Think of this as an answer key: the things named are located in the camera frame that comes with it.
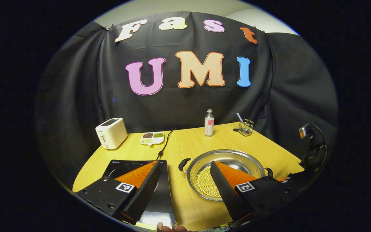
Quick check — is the white toaster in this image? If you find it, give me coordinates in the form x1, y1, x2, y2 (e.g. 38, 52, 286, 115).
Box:
95, 118, 128, 150

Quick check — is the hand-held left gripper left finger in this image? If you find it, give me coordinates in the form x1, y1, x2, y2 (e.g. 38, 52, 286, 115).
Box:
75, 160, 161, 225

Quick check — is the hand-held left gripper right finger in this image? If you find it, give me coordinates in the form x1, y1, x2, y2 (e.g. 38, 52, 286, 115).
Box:
209, 160, 290, 223

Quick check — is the clear bottle with pink label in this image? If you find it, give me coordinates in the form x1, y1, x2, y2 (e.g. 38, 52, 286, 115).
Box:
205, 109, 214, 137

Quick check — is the stainless steel pot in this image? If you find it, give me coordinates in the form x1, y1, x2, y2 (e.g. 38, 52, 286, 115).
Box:
178, 149, 273, 202

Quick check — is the black induction cooktop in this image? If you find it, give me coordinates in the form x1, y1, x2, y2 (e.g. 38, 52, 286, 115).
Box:
102, 159, 176, 227

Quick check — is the black power cable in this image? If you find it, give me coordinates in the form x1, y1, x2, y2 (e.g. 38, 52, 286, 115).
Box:
156, 127, 176, 161

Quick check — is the black backdrop cloth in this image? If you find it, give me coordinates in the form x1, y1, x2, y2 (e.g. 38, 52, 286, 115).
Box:
34, 11, 339, 190

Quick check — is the wire utensil holder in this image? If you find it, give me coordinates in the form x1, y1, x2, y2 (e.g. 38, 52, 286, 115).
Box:
238, 119, 254, 136

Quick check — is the white divided bean tray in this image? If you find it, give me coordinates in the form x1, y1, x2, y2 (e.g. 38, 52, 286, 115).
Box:
140, 132, 165, 146

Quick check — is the pile of yellow soybeans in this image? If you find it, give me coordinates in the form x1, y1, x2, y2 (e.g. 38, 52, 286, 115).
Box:
196, 166, 222, 198

